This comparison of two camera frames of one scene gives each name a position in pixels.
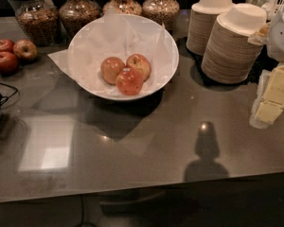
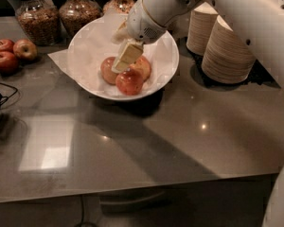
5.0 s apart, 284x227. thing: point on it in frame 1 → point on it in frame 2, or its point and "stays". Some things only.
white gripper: x=282 y=40 → x=142 y=22
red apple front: x=5 y=63 stays
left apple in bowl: x=110 y=68 stays
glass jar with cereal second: x=78 y=10 stays
